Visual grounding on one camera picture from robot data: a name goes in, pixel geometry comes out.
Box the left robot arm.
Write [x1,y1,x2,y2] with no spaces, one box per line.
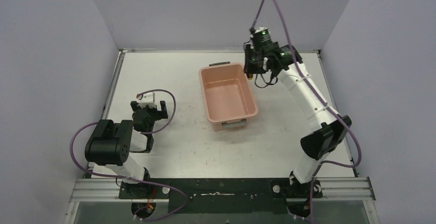
[85,101,169,199]

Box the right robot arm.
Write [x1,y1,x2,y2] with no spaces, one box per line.
[244,27,352,198]

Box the pink plastic bin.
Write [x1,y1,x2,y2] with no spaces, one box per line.
[198,62,258,132]

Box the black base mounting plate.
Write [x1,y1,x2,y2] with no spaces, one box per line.
[118,178,322,218]

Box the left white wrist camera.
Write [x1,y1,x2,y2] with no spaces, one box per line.
[136,92,156,108]

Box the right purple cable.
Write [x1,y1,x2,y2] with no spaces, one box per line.
[250,0,362,224]

